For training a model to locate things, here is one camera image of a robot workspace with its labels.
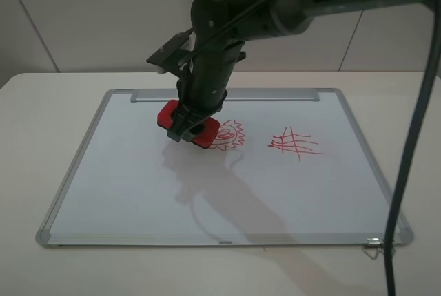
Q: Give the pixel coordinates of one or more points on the white board with aluminium frame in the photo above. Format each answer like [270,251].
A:
[288,167]

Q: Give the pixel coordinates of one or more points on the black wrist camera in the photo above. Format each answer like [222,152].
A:
[167,58]

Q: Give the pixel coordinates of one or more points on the red whiteboard eraser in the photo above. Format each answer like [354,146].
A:
[183,125]

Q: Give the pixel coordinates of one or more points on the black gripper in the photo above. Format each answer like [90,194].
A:
[202,91]

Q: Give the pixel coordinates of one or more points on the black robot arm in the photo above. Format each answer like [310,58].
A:
[219,21]

